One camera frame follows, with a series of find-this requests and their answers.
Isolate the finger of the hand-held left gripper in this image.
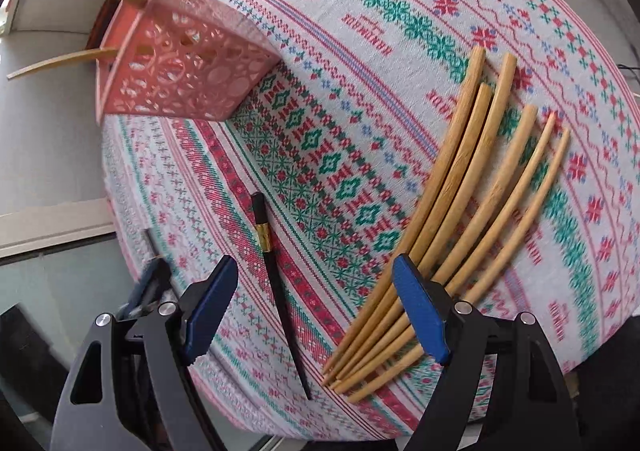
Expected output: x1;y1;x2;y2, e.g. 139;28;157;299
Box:
120;257;174;322

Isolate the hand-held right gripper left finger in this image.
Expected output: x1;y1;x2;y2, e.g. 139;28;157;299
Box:
50;254;239;451

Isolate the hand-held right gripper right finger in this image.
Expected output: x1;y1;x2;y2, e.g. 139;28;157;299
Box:
392;254;582;451

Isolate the black chopstick with gold band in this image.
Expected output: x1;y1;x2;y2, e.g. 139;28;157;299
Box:
250;191;313;402

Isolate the bunch of bamboo chopsticks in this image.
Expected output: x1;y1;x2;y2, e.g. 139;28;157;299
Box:
321;46;572;404

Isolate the pink perforated plastic basket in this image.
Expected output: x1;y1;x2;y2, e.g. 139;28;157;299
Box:
95;0;281;122

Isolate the patterned red green tablecloth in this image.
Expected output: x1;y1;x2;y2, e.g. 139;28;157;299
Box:
100;0;640;442

